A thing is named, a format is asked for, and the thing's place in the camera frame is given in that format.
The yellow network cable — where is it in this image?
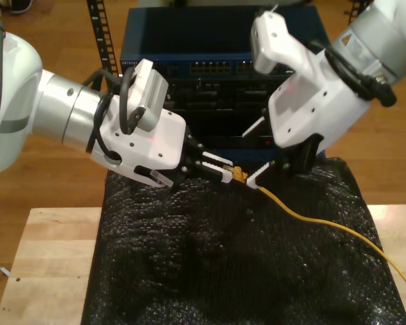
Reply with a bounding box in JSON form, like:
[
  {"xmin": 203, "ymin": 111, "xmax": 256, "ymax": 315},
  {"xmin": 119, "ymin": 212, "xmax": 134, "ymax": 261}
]
[{"xmin": 223, "ymin": 165, "xmax": 406, "ymax": 312}]

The blue base panel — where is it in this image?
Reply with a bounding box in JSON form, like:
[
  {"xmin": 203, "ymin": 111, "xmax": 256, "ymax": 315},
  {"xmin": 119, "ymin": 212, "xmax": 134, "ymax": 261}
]
[{"xmin": 219, "ymin": 148, "xmax": 328, "ymax": 169}]

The black rack server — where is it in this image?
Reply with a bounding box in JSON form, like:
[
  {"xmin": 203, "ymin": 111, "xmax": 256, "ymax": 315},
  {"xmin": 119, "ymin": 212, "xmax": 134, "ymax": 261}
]
[{"xmin": 162, "ymin": 77, "xmax": 285, "ymax": 112}]

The black bubble mat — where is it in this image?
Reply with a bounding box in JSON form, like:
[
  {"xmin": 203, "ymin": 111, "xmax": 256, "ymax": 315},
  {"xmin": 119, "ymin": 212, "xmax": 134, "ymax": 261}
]
[{"xmin": 81, "ymin": 156, "xmax": 406, "ymax": 325}]

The black shoe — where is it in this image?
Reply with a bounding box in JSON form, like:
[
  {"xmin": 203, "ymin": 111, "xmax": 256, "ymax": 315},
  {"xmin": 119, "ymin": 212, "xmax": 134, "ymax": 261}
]
[{"xmin": 9, "ymin": 0, "xmax": 35, "ymax": 14}]

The black perforated rack post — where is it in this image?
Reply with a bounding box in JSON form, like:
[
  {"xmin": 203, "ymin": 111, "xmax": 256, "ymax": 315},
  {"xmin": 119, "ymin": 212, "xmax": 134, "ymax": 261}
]
[
  {"xmin": 348, "ymin": 0, "xmax": 373, "ymax": 24},
  {"xmin": 86, "ymin": 0, "xmax": 121, "ymax": 77}
]

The blue network switch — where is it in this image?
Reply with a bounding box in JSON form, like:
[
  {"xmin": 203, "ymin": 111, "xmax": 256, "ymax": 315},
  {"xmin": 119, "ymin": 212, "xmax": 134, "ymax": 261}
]
[{"xmin": 120, "ymin": 6, "xmax": 331, "ymax": 81}]

